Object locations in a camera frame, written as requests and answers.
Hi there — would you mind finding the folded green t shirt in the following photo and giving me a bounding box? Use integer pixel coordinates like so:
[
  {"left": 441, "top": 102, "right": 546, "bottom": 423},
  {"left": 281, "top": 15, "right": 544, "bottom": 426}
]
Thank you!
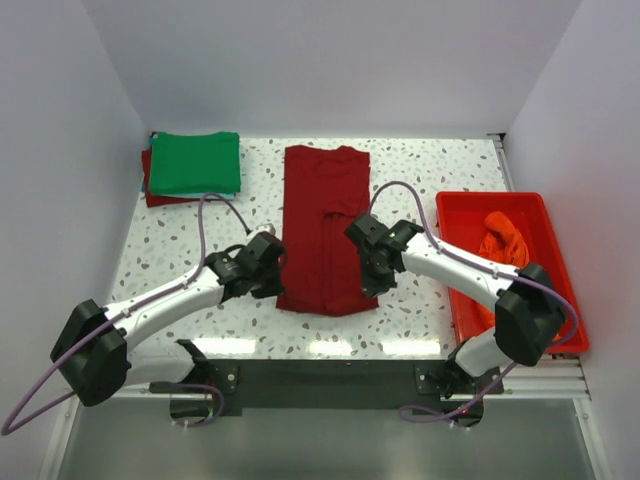
[{"left": 148, "top": 131, "right": 242, "bottom": 196}]

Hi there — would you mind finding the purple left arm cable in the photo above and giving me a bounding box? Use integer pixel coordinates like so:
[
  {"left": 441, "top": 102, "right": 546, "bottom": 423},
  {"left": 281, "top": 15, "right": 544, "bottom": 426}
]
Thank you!
[{"left": 0, "top": 192, "right": 256, "bottom": 435}]

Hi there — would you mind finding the crumpled orange t shirt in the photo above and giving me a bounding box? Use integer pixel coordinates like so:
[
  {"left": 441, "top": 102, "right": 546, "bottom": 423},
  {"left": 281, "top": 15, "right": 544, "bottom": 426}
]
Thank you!
[{"left": 472, "top": 210, "right": 531, "bottom": 331}]

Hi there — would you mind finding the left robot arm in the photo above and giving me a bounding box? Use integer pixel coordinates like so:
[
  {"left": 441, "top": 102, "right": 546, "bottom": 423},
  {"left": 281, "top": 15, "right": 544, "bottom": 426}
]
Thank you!
[{"left": 50, "top": 231, "right": 286, "bottom": 407}]

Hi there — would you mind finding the red plastic bin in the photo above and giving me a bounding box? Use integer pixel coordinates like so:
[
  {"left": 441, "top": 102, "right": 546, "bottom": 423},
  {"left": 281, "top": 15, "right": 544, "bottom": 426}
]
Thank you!
[{"left": 436, "top": 191, "right": 590, "bottom": 354}]

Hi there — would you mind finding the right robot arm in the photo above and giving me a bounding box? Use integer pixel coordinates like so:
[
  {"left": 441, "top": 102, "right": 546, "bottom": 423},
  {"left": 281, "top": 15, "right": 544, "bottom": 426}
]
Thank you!
[{"left": 345, "top": 213, "right": 567, "bottom": 397}]

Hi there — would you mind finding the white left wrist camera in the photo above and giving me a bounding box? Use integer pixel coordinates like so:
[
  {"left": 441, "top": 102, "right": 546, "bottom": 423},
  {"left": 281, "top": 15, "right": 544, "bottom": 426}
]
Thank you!
[{"left": 257, "top": 223, "right": 276, "bottom": 235}]

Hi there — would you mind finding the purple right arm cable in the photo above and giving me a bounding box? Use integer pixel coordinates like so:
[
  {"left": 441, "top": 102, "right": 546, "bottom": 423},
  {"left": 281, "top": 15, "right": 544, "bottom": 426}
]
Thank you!
[{"left": 367, "top": 180, "right": 581, "bottom": 426}]

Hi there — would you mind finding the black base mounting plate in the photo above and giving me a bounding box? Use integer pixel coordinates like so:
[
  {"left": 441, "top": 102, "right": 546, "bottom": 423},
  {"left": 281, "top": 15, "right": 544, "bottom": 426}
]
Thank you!
[{"left": 148, "top": 357, "right": 504, "bottom": 419}]

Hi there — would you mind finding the folded dark red t shirt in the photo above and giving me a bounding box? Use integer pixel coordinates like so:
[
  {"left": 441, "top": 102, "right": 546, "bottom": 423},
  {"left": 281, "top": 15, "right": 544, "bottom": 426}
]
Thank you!
[{"left": 141, "top": 148, "right": 203, "bottom": 208}]

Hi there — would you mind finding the dark red t shirt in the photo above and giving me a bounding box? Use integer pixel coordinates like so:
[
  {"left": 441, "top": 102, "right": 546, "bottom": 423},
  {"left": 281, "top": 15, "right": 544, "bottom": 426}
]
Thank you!
[
  {"left": 141, "top": 148, "right": 203, "bottom": 208},
  {"left": 276, "top": 145, "right": 378, "bottom": 317}
]

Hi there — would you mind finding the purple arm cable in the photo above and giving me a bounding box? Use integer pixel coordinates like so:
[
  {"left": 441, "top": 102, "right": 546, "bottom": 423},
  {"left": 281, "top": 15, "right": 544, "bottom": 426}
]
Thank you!
[
  {"left": 0, "top": 192, "right": 256, "bottom": 435},
  {"left": 367, "top": 180, "right": 581, "bottom": 426}
]

